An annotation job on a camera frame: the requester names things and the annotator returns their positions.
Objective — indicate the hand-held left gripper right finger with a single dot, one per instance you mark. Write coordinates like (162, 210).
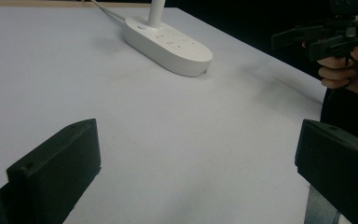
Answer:
(341, 168)

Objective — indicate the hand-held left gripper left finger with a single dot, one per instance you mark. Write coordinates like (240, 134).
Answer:
(56, 168)

